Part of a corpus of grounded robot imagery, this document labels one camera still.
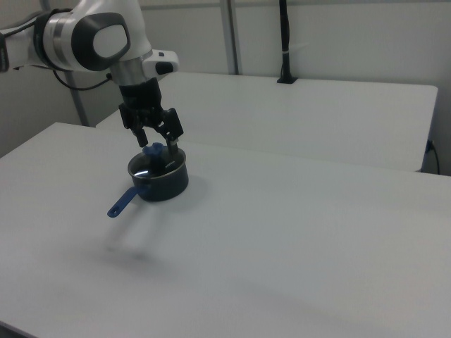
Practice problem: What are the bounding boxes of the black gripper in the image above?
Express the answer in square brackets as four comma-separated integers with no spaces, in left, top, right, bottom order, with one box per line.
[118,78,185,158]

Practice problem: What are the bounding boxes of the glass lid with blue knob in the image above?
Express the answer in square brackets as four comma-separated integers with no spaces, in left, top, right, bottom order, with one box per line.
[128,142,185,179]

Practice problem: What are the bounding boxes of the white table with grey edge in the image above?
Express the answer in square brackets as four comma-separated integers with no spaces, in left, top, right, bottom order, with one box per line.
[95,71,439,173]

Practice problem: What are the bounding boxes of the black pole with clamp base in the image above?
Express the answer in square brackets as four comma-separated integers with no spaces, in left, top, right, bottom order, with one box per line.
[276,0,299,85]

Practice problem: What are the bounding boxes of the dark saucepan with blue handle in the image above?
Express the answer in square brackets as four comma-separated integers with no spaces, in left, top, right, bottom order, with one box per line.
[106,146,190,219]

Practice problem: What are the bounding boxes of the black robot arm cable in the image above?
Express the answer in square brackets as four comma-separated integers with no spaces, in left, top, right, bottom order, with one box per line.
[51,66,113,91]

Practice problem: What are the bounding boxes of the black cable at table edge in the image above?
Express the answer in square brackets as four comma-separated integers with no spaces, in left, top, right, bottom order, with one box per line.
[426,139,441,175]

